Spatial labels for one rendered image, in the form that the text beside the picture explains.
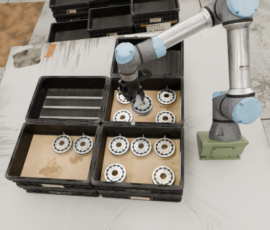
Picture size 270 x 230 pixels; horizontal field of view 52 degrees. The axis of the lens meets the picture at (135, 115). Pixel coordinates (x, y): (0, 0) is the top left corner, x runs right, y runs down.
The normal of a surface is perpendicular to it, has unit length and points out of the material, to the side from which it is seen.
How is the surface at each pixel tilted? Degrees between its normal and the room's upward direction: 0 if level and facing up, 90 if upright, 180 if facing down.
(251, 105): 54
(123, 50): 0
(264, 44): 0
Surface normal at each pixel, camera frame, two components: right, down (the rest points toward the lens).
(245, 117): 0.19, 0.32
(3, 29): -0.11, -0.53
